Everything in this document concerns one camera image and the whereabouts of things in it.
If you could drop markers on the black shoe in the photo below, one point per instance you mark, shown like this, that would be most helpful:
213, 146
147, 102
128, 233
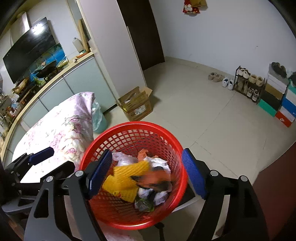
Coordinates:
292, 78
278, 69

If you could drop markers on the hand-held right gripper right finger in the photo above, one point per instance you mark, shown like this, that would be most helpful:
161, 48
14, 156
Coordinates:
193, 173

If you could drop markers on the kitchen counter with cabinets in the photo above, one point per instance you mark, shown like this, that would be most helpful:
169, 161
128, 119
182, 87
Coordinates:
78, 78

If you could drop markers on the clear plastic bottle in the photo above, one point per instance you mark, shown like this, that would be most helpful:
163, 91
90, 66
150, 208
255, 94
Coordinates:
77, 45

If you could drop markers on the cardboard box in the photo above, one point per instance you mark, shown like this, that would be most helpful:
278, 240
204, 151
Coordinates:
138, 109

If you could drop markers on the white tissue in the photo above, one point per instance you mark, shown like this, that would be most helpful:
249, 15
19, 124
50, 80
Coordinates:
159, 163

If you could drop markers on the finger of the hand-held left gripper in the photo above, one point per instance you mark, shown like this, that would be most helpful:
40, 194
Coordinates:
41, 155
60, 171

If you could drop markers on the teal bin with plastic liner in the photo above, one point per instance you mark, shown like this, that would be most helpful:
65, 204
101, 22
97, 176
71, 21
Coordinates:
101, 125

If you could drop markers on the beige shoe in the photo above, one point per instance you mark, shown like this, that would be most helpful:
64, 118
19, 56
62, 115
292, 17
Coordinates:
212, 76
218, 78

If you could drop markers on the orange wrapper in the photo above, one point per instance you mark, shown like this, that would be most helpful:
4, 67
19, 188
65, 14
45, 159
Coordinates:
143, 154

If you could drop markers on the black wok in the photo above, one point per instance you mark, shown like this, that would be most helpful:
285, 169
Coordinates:
45, 70

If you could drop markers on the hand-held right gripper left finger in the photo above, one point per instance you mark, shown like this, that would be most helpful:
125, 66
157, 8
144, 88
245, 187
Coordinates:
100, 173

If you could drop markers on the orange dish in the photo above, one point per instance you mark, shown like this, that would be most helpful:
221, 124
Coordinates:
82, 55

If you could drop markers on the white shoe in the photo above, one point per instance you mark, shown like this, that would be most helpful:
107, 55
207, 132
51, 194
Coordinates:
225, 82
230, 85

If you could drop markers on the black shoe rack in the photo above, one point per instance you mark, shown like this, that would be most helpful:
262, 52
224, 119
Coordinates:
236, 78

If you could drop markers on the group of shoes in rack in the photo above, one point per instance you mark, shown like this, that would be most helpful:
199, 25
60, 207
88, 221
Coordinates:
253, 78

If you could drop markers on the stack of shoe boxes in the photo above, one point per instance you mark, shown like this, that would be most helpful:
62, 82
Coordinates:
270, 99

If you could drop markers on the black range hood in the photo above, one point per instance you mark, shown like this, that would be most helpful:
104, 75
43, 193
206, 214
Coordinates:
27, 51

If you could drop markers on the wooden cutting board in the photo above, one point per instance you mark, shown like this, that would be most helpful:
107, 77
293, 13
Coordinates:
84, 37

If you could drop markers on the red hanging decoration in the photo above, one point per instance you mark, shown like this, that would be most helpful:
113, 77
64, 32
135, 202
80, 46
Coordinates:
190, 9

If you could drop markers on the black gas stove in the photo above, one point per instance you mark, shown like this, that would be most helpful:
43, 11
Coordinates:
26, 93

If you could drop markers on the red plastic mesh basket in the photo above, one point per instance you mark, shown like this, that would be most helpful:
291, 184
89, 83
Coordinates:
120, 213

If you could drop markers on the golden frying pan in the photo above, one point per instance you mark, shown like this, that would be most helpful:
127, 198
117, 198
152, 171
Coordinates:
20, 87

